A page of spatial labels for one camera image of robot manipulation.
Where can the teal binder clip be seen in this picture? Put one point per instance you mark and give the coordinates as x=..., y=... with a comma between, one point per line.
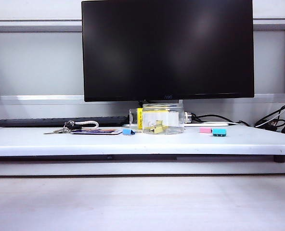
x=219, y=132

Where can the white raised desk board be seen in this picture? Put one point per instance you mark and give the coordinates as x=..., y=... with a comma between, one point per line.
x=84, y=144

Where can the blue binder clip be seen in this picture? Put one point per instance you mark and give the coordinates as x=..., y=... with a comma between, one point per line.
x=126, y=131

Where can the black computer monitor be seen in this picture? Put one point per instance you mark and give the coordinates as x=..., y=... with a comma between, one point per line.
x=157, y=48

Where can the silver keys bunch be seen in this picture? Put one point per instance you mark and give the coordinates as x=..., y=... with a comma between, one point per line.
x=58, y=131

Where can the purple orange key card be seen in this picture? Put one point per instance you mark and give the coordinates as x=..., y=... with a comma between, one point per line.
x=96, y=131

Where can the pink binder clip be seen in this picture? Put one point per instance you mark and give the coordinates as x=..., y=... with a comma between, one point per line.
x=205, y=130

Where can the grey cubicle partition panel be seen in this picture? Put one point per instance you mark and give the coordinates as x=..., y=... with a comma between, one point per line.
x=36, y=67

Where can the clear plastic jar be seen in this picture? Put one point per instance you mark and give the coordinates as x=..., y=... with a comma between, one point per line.
x=173, y=115

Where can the clear bottle yellow label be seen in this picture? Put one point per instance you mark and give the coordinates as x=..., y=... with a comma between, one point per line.
x=134, y=118

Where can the black board foot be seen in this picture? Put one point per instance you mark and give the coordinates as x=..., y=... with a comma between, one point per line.
x=279, y=158

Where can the black keyboard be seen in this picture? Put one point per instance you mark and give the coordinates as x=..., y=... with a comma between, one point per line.
x=36, y=121

